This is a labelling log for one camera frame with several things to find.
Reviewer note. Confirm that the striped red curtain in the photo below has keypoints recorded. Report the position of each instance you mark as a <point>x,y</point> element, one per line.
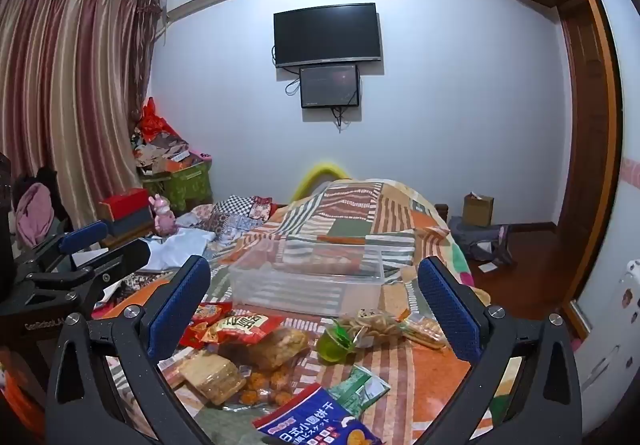
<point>75,100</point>

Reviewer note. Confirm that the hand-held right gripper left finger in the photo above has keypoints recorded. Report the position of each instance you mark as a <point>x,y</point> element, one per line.
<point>180,305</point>

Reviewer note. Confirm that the grey bag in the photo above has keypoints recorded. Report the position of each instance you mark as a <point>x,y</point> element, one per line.
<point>480,240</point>

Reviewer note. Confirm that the small black monitor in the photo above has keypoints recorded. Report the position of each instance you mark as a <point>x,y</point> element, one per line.
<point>330,87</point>

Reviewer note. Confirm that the patchwork striped blanket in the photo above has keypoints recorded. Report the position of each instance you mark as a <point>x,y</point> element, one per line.
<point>400,375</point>

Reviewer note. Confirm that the brown wooden door frame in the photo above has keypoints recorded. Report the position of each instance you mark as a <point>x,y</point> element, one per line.
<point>580,125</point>

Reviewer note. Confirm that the blue biscuit bag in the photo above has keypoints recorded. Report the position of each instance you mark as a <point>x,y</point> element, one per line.
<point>310,420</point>

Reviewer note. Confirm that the black wall television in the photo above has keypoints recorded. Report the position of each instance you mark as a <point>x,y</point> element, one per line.
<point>327,35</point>

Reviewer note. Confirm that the pile of printed bags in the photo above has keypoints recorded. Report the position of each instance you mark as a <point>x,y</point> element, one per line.
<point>162,150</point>

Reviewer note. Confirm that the green-edged cookie packet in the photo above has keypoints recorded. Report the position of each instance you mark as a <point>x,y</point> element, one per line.
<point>375,327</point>

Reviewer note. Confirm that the checkered quilt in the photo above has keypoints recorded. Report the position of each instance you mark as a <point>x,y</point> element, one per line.
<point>235,217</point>

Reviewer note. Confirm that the white appliance with stickers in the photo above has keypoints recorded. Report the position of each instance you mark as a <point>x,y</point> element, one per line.
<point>617,325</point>

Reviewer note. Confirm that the green storage box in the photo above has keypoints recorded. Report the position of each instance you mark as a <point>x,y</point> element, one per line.
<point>190,185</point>

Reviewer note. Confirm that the small cardboard box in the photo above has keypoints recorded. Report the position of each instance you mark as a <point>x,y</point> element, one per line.
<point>477,211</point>

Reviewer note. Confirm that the red box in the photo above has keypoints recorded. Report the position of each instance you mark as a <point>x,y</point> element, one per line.
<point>125,202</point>

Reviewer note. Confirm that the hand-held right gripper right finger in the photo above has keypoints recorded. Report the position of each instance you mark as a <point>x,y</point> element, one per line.
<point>447,310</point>

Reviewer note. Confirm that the yellow hoop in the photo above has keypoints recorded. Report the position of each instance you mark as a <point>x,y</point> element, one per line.
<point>320,171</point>

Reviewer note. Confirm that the clear plastic storage box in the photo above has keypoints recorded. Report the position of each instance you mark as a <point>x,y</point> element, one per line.
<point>300,292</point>

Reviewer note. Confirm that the orange cracker packet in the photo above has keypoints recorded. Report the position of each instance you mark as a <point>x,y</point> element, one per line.
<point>422,332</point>

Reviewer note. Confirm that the white door with pink hearts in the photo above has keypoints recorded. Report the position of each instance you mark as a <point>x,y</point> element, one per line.
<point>607,100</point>

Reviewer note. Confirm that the red gift bag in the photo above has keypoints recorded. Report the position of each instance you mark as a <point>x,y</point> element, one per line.
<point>152,122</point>

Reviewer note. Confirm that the pink plush toy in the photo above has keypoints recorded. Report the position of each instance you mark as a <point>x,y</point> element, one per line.
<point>164,217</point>

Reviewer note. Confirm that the white cloth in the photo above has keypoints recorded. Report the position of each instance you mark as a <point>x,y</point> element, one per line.
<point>175,250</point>

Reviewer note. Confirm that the tan square cracker packet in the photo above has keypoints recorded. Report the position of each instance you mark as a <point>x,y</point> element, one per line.
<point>210,375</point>

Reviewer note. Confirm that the green snack packet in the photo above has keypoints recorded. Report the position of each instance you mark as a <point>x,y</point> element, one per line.
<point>357,387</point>

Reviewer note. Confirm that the pink garment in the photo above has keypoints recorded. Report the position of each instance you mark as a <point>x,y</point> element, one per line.
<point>32,212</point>

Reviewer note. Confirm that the green jelly cup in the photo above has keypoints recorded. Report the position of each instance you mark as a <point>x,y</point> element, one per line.
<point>335,346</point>

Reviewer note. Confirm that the small red snack packet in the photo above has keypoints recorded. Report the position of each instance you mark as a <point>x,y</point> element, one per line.
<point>195,336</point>
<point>215,312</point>

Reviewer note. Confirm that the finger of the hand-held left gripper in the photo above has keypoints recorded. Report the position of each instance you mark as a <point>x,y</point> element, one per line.
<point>120,260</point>
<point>82,232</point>

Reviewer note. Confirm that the orange round snacks packet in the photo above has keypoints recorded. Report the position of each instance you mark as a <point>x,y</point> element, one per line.
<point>260,386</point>

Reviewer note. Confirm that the large red snack packet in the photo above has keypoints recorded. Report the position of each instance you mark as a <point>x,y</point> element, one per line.
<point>245,327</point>

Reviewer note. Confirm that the dark grey box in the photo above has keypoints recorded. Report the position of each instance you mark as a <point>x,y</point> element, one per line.
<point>130,225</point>

